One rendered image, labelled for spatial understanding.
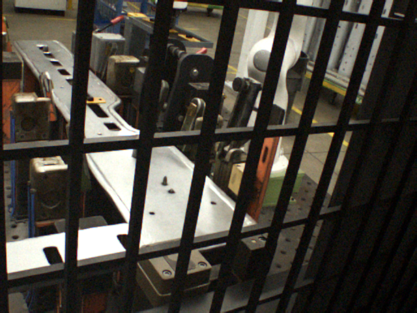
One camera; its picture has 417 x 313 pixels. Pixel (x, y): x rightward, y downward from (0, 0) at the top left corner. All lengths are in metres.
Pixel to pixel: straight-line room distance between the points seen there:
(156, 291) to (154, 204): 0.27
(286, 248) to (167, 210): 0.60
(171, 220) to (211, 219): 0.07
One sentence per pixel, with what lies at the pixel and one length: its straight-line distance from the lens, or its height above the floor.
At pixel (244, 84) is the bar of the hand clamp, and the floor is 1.21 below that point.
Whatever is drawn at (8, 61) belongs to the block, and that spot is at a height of 1.03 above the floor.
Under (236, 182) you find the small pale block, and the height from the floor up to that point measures 1.04.
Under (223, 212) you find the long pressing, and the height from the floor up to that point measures 1.00.
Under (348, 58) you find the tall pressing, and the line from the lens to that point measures 5.78.
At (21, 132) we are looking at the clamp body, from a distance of 1.20.
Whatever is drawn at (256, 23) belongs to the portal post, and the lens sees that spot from 5.11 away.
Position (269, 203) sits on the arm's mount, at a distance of 1.54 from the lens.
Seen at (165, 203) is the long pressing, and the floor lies 1.00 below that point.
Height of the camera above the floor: 1.45
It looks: 25 degrees down
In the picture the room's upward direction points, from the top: 11 degrees clockwise
